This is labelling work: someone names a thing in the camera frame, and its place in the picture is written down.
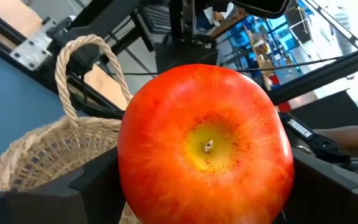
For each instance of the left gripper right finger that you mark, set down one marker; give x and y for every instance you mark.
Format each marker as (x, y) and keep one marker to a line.
(331, 202)

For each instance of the red-orange apple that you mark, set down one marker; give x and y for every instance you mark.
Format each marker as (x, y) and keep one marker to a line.
(204, 149)

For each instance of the wooden table side board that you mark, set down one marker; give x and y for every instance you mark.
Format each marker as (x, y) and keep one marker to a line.
(11, 14)

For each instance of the woven wicker basket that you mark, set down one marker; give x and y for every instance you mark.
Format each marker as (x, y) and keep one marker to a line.
(51, 149)

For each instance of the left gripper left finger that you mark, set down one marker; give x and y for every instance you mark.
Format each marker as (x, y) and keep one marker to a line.
(42, 208)

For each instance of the person's forearm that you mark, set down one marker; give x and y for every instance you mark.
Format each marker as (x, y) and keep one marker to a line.
(340, 137)

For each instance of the black keyboard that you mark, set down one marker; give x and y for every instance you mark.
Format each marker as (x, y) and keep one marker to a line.
(157, 18)

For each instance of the silver metal corner bracket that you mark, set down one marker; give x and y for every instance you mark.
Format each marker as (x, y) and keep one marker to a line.
(31, 51)

